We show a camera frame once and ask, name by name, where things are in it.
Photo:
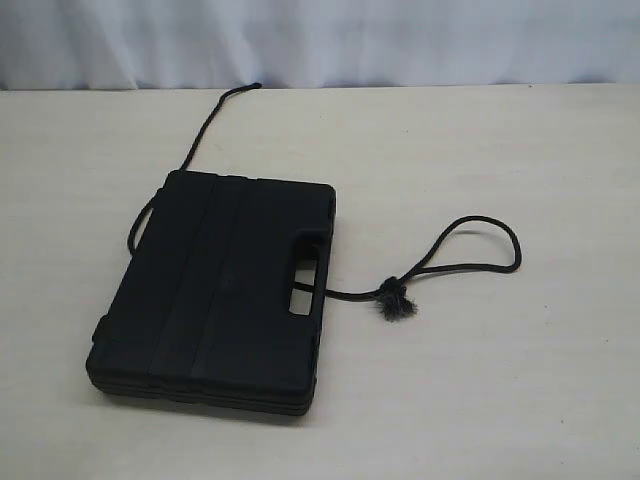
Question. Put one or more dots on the black plastic carrying case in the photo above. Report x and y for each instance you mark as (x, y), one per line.
(222, 301)

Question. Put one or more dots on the white backdrop curtain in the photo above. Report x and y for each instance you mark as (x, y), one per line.
(126, 45)

